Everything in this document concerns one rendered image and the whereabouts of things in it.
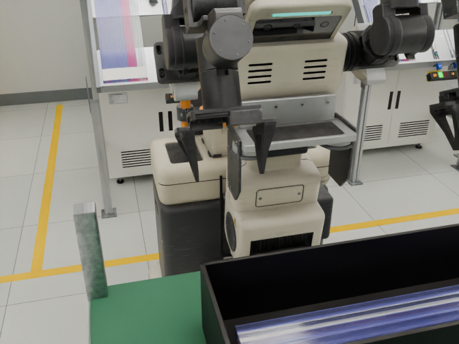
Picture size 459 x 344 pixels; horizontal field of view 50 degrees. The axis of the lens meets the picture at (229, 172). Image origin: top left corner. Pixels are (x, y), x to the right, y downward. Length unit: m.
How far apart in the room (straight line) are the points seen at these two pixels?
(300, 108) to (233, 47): 0.48
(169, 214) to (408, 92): 2.23
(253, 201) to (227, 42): 0.62
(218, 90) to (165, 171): 0.74
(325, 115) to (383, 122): 2.25
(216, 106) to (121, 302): 0.32
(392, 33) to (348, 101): 2.15
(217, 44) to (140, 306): 0.39
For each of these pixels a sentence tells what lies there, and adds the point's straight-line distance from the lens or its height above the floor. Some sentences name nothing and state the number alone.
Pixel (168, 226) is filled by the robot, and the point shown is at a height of 0.62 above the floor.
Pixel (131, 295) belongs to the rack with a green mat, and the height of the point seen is 0.95.
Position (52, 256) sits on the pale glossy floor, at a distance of 2.54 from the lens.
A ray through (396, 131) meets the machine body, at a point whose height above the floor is 0.17.
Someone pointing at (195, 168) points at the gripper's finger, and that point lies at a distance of 0.70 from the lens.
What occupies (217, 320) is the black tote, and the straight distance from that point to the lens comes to 0.57.
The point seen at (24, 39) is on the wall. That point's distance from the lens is 4.44.
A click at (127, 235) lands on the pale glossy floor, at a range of 2.59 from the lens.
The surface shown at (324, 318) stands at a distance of 0.68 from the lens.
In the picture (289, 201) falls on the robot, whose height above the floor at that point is 0.82.
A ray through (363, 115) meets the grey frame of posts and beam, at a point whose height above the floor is 0.44.
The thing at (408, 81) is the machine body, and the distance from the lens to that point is 3.36.
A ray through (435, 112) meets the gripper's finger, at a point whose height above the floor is 1.16.
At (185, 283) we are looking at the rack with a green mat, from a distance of 0.79.
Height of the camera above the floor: 1.46
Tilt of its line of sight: 28 degrees down
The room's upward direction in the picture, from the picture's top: straight up
